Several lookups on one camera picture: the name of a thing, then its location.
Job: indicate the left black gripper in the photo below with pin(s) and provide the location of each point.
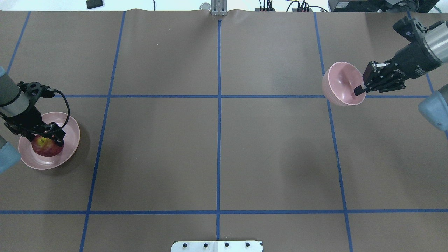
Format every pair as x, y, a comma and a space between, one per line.
23, 120

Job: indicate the small black square device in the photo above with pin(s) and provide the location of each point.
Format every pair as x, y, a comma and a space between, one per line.
91, 4

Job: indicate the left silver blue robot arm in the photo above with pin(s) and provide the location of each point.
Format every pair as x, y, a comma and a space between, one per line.
14, 102

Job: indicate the red apple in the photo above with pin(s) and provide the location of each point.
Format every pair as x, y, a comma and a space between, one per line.
45, 151

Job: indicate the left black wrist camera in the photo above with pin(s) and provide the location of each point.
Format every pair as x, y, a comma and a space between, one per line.
35, 90

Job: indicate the aluminium frame post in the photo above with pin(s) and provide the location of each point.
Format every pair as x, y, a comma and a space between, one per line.
219, 8

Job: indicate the orange black usb hub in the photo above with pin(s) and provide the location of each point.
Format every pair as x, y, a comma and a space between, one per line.
265, 9

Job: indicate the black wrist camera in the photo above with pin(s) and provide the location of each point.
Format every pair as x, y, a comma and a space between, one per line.
35, 90
410, 29

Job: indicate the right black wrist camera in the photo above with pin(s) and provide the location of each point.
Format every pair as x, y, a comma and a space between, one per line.
410, 29

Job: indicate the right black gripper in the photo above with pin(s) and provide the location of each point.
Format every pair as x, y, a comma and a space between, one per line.
409, 62

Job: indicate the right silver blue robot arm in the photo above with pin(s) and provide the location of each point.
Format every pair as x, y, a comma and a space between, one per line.
436, 40

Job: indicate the pink plate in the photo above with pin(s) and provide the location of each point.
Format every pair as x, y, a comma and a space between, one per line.
35, 161

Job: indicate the pink bowl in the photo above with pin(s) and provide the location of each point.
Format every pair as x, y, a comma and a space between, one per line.
339, 82

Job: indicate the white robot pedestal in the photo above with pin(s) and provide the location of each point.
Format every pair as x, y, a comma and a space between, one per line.
218, 246

